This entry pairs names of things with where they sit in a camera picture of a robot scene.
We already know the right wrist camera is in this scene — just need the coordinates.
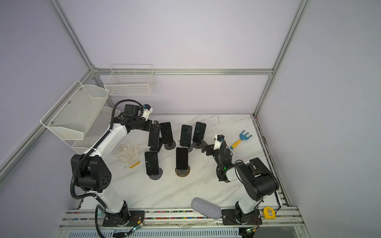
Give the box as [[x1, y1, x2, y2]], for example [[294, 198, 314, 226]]
[[213, 134, 225, 150]]

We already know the white mesh shelf upper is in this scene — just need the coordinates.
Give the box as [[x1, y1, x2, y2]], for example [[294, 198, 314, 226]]
[[40, 81, 109, 140]]

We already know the grey stand front left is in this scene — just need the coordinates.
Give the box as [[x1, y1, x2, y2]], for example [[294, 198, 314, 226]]
[[149, 168, 163, 180]]

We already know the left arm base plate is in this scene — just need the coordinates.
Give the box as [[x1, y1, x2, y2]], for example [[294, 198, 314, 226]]
[[102, 210, 145, 227]]

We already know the grey oval pouch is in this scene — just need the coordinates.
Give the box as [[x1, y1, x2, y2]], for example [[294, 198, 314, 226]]
[[191, 197, 222, 220]]

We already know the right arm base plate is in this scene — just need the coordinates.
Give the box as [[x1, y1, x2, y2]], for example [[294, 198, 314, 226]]
[[222, 209, 263, 225]]

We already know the black stand back left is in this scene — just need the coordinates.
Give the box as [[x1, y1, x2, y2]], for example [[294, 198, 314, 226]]
[[149, 137, 163, 153]]

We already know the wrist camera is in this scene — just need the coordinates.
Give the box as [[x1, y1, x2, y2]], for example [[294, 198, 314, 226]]
[[141, 104, 153, 121], [213, 134, 225, 150]]

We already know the white mesh shelf lower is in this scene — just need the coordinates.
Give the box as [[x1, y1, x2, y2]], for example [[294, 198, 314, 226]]
[[71, 106, 113, 154]]

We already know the black phone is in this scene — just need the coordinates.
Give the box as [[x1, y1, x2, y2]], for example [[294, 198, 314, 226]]
[[144, 151, 159, 176], [148, 128, 160, 147], [160, 122, 174, 144], [192, 122, 206, 144], [180, 125, 192, 148], [176, 147, 189, 170]]

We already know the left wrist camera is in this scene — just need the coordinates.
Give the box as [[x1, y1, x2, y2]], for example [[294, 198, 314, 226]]
[[141, 104, 153, 121]]

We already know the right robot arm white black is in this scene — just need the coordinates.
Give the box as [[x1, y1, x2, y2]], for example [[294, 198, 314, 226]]
[[201, 139, 279, 224]]

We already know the aluminium front rail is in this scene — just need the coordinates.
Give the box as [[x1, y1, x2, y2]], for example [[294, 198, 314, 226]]
[[59, 207, 306, 230]]

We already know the brown base stand front right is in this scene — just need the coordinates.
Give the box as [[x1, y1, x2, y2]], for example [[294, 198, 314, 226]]
[[175, 166, 190, 178]]

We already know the grey stand back right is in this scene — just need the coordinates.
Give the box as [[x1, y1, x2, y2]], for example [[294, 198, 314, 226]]
[[192, 140, 204, 149]]

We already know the white mesh shelf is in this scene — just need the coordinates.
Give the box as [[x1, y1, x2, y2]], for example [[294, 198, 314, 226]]
[[40, 81, 109, 140], [71, 106, 113, 154]]

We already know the blue rake yellow handle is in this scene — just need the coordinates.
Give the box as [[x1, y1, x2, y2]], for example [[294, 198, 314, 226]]
[[230, 130, 252, 150]]

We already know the yellow tape measure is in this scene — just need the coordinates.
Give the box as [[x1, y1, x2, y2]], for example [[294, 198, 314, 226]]
[[263, 207, 276, 219]]

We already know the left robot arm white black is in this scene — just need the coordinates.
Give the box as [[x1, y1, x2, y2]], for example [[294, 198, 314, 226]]
[[70, 99, 160, 224]]

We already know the white wire basket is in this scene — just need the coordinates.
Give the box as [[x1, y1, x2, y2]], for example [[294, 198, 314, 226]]
[[104, 64, 156, 96]]

